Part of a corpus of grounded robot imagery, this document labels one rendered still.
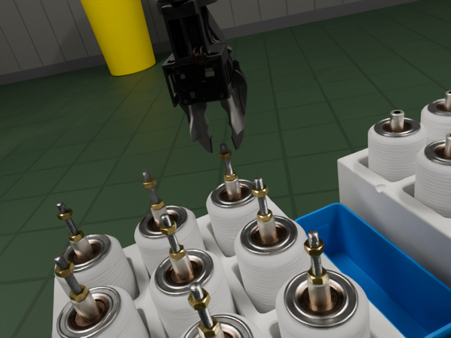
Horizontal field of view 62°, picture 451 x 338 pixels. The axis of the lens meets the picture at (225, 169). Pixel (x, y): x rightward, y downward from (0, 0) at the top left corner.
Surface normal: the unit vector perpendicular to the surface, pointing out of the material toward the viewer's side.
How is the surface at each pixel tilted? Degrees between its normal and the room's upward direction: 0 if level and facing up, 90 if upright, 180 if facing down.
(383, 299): 0
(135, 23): 93
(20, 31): 90
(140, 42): 93
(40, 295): 0
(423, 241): 90
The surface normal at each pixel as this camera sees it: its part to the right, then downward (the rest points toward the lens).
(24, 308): -0.20, -0.85
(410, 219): -0.92, 0.33
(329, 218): 0.35, 0.37
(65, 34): -0.05, 0.51
